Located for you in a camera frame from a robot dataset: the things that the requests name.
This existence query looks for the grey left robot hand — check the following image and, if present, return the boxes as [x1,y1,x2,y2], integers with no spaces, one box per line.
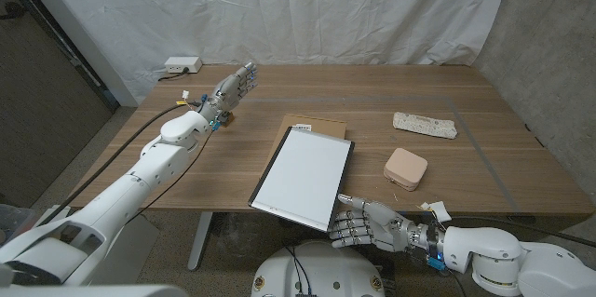
[197,61,259,126]

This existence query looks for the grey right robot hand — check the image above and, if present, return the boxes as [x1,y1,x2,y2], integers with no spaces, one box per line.
[328,193,443,256]

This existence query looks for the small black-framed whiteboard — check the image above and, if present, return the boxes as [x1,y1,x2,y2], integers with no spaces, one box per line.
[247,125,356,235]

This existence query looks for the pink jewelry box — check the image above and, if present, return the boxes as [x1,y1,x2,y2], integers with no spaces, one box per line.
[383,147,429,193]

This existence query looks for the brown cardboard box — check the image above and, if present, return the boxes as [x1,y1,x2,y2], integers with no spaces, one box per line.
[267,113,348,172]

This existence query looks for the white power strip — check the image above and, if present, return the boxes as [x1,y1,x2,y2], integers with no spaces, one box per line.
[164,56,204,74]

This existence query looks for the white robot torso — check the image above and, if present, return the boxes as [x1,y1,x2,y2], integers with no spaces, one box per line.
[250,239,386,297]

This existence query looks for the white patterned pouch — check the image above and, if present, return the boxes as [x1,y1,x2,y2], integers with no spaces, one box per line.
[392,111,459,141]

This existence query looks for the white backdrop cloth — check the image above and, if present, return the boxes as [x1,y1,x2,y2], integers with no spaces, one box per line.
[27,0,519,107]

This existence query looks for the grey table leg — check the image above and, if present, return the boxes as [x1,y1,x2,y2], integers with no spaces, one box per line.
[186,211,214,272]

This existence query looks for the clear plastic bin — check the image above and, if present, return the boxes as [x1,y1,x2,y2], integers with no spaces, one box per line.
[0,203,36,234]

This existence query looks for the white right cable tag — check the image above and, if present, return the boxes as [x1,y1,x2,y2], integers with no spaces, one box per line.
[421,200,453,223]

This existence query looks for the black power strip cable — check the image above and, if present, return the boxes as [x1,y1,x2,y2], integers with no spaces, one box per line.
[156,68,190,83]

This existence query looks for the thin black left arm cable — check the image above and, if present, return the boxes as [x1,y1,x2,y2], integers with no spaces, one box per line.
[125,129,214,223]

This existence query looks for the black torso cable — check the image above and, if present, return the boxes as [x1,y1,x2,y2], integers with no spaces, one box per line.
[284,244,305,296]

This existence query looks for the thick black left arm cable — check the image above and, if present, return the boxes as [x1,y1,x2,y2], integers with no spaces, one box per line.
[46,102,201,226]

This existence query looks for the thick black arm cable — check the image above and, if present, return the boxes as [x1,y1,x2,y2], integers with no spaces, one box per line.
[446,215,596,250]
[46,102,201,226]

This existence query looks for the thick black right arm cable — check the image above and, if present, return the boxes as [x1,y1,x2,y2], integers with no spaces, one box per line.
[446,215,596,250]

